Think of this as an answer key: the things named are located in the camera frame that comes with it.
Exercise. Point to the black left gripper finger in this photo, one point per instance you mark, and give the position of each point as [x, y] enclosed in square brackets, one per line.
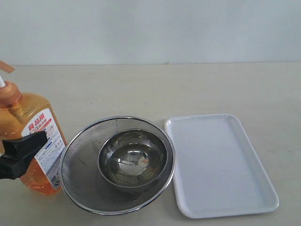
[25, 146]
[13, 165]

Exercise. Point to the small stainless steel bowl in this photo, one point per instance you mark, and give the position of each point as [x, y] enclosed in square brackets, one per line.
[133, 160]

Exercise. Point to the steel mesh strainer basket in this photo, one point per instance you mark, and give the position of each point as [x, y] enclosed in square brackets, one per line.
[82, 181]

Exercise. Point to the orange pump soap bottle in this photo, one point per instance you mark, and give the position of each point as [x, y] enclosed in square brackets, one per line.
[22, 114]

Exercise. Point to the white rectangular plastic tray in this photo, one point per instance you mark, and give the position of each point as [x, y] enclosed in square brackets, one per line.
[218, 172]

